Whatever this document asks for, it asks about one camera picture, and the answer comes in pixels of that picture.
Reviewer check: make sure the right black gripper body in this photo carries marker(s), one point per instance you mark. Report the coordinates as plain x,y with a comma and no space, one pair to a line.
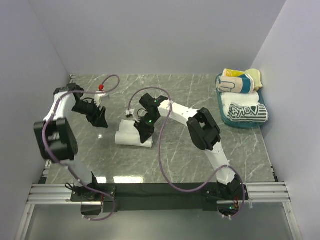
146,125

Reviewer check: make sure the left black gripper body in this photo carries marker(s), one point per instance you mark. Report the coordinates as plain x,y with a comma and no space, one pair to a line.
91,110

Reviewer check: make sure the white terry towel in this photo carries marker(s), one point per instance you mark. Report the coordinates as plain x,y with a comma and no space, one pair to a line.
128,135

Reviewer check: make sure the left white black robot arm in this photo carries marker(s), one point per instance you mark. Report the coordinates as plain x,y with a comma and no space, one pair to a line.
58,143

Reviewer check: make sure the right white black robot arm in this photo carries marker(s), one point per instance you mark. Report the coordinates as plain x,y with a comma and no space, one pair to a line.
204,133

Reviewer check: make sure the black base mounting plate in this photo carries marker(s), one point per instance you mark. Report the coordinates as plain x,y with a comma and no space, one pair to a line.
153,196

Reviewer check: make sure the teal tray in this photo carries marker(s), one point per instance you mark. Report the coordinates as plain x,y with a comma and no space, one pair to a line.
225,109

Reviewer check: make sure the yellow patterned rolled towel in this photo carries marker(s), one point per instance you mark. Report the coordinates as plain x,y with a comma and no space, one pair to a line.
233,73

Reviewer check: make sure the beige teal rolled towel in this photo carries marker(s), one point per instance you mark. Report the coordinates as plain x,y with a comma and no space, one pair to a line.
239,85

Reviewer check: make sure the black white striped rolled towel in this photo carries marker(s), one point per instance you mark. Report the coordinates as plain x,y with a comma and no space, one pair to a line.
248,114

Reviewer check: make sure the pale yellow rolled towel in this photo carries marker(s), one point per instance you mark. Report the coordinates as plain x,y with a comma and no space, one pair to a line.
255,74

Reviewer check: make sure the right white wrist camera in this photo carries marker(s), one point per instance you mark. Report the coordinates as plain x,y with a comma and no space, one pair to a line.
132,114

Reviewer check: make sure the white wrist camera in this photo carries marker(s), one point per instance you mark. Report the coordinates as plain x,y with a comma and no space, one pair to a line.
100,96
132,114

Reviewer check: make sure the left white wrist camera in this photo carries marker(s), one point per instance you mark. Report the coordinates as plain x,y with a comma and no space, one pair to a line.
100,96

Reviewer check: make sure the aluminium rail frame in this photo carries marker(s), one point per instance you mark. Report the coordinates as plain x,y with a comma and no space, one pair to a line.
50,214

